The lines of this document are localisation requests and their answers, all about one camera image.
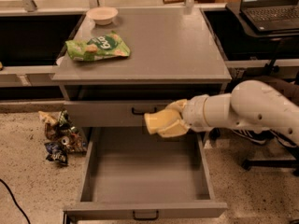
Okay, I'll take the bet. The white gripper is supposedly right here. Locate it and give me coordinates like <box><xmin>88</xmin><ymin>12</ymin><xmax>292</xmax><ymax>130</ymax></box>
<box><xmin>158</xmin><ymin>95</ymin><xmax>209</xmax><ymax>138</ymax></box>

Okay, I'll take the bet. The yellow sponge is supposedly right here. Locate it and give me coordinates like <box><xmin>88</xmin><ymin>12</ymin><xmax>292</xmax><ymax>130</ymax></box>
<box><xmin>144</xmin><ymin>109</ymin><xmax>180</xmax><ymax>134</ymax></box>

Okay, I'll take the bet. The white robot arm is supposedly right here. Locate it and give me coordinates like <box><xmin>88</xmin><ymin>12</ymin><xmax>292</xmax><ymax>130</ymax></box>
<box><xmin>158</xmin><ymin>80</ymin><xmax>299</xmax><ymax>147</ymax></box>

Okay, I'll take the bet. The grey drawer cabinet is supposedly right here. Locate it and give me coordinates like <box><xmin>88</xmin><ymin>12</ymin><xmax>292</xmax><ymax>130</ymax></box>
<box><xmin>51</xmin><ymin>6</ymin><xmax>233</xmax><ymax>136</ymax></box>

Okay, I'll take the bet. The open grey lower drawer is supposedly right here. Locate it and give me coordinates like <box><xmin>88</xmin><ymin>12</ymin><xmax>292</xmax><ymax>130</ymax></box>
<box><xmin>64</xmin><ymin>127</ymin><xmax>227</xmax><ymax>224</ymax></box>

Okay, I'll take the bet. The grey middle drawer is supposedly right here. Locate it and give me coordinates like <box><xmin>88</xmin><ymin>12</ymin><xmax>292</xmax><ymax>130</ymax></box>
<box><xmin>64</xmin><ymin>100</ymin><xmax>171</xmax><ymax>127</ymax></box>

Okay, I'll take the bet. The black office chair base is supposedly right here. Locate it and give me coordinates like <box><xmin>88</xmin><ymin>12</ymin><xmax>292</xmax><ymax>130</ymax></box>
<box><xmin>241</xmin><ymin>147</ymin><xmax>299</xmax><ymax>176</ymax></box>

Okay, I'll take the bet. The black white left sneaker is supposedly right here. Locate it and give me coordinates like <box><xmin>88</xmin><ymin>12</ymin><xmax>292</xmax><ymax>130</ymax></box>
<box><xmin>233</xmin><ymin>130</ymin><xmax>266</xmax><ymax>145</ymax></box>

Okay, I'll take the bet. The black white sneaker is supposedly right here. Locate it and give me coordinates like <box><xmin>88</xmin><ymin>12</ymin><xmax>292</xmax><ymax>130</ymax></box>
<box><xmin>271</xmin><ymin>130</ymin><xmax>297</xmax><ymax>148</ymax></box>
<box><xmin>233</xmin><ymin>130</ymin><xmax>266</xmax><ymax>145</ymax></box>

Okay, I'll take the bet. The green snack bag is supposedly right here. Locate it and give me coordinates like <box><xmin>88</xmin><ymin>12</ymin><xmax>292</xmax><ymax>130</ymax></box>
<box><xmin>65</xmin><ymin>31</ymin><xmax>131</xmax><ymax>62</ymax></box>

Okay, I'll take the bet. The black white right sneaker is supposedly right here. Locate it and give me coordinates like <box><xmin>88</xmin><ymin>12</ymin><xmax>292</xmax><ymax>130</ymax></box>
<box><xmin>271</xmin><ymin>130</ymin><xmax>297</xmax><ymax>148</ymax></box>

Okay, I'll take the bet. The wooden stick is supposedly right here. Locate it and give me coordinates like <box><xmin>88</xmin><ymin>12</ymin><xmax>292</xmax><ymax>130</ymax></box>
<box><xmin>163</xmin><ymin>0</ymin><xmax>185</xmax><ymax>4</ymax></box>

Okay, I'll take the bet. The pile of snack wrappers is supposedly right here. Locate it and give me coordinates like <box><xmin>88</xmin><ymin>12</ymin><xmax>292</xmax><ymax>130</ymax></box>
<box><xmin>38</xmin><ymin>110</ymin><xmax>87</xmax><ymax>165</ymax></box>

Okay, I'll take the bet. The white bowl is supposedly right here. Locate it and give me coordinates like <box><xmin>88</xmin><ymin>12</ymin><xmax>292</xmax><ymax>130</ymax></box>
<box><xmin>86</xmin><ymin>7</ymin><xmax>118</xmax><ymax>25</ymax></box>

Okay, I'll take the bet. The black laptop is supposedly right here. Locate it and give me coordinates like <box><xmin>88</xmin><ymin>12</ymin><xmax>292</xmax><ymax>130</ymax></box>
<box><xmin>240</xmin><ymin>0</ymin><xmax>299</xmax><ymax>33</ymax></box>

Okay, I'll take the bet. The black middle drawer handle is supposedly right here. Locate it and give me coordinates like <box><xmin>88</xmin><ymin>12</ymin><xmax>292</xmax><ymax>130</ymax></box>
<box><xmin>131</xmin><ymin>107</ymin><xmax>157</xmax><ymax>116</ymax></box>

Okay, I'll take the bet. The black drawer handle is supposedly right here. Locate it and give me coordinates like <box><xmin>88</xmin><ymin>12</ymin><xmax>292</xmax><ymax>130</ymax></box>
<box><xmin>132</xmin><ymin>210</ymin><xmax>160</xmax><ymax>221</ymax></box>
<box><xmin>131</xmin><ymin>107</ymin><xmax>157</xmax><ymax>116</ymax></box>

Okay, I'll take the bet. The black lower drawer handle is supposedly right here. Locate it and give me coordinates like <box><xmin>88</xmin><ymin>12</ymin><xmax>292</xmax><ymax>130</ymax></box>
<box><xmin>132</xmin><ymin>210</ymin><xmax>160</xmax><ymax>221</ymax></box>

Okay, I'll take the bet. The black floor cable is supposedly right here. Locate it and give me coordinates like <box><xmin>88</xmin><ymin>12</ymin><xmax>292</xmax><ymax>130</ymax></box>
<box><xmin>0</xmin><ymin>178</ymin><xmax>32</xmax><ymax>224</ymax></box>

